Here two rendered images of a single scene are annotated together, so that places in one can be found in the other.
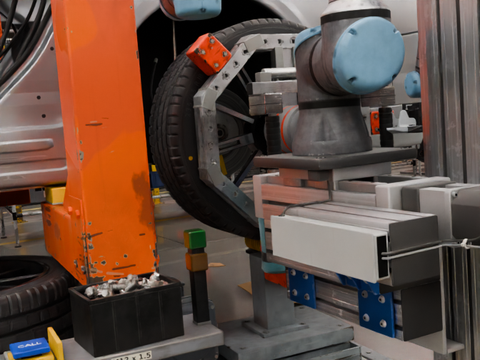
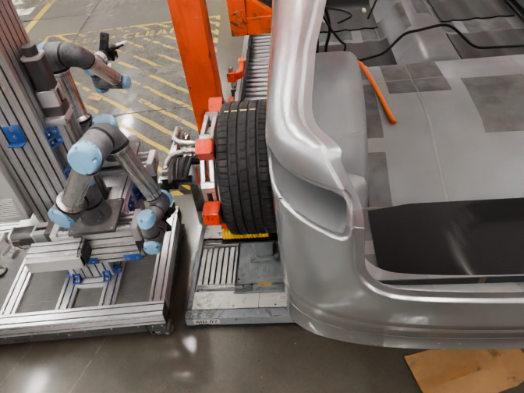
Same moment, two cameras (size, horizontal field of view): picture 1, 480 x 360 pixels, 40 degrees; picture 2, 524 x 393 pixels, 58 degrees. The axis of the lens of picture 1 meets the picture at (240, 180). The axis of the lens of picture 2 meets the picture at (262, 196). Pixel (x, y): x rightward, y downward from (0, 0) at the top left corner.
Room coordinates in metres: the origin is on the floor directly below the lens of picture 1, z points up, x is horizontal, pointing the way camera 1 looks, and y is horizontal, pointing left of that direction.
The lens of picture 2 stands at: (3.08, -1.62, 2.28)
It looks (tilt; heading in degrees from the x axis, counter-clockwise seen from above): 41 degrees down; 122
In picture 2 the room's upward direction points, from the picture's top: 8 degrees counter-clockwise
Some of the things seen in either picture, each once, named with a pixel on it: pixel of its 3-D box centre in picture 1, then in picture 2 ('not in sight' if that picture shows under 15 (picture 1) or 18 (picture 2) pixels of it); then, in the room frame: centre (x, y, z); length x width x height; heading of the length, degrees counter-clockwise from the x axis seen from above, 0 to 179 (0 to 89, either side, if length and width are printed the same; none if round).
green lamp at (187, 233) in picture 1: (194, 238); not in sight; (1.44, 0.11, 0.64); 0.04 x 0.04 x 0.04; 25
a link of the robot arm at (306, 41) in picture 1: (328, 63); (106, 128); (1.26, -0.18, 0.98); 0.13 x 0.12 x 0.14; 14
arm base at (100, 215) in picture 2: not in sight; (92, 207); (1.50, -0.61, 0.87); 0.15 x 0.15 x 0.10
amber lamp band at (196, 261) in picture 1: (196, 261); not in sight; (1.44, 0.11, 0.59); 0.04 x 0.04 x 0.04; 25
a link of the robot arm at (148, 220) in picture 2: not in sight; (150, 221); (1.90, -0.65, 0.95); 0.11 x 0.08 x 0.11; 102
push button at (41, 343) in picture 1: (29, 350); not in sight; (1.29, 0.44, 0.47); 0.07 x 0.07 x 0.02; 25
